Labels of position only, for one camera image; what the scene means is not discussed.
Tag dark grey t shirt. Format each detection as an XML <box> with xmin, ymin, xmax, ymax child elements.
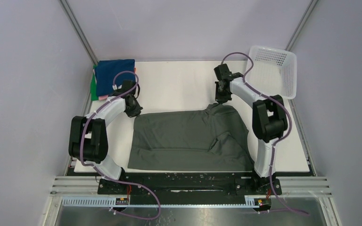
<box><xmin>128</xmin><ymin>104</ymin><xmax>254</xmax><ymax>171</ymax></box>

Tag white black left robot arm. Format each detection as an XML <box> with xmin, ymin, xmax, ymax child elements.
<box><xmin>68</xmin><ymin>80</ymin><xmax>143</xmax><ymax>194</ymax></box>

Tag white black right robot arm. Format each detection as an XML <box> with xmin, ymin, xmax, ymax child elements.
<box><xmin>214</xmin><ymin>64</ymin><xmax>288</xmax><ymax>194</ymax></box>

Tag folded pink t shirt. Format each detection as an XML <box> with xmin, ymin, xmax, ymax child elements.
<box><xmin>98</xmin><ymin>95</ymin><xmax>109</xmax><ymax>101</ymax></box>

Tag folded navy blue t shirt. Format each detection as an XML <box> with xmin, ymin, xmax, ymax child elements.
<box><xmin>95</xmin><ymin>59</ymin><xmax>135</xmax><ymax>97</ymax></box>

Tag white plastic basket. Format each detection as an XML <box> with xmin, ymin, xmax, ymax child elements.
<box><xmin>246</xmin><ymin>45</ymin><xmax>297</xmax><ymax>99</ymax></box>

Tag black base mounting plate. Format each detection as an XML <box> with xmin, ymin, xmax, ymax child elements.
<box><xmin>92</xmin><ymin>172</ymin><xmax>282</xmax><ymax>204</ymax></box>

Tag white slotted cable duct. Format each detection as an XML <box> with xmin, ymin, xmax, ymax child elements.
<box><xmin>62</xmin><ymin>195</ymin><xmax>260</xmax><ymax>208</ymax></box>

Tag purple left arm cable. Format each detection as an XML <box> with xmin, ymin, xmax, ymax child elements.
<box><xmin>79</xmin><ymin>70</ymin><xmax>162</xmax><ymax>220</ymax></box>

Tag left aluminium frame post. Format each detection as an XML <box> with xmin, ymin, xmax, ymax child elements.
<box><xmin>59</xmin><ymin>0</ymin><xmax>98</xmax><ymax>65</ymax></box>

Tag grey aluminium frame post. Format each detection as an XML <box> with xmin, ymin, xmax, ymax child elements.
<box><xmin>285</xmin><ymin>0</ymin><xmax>319</xmax><ymax>51</ymax></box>

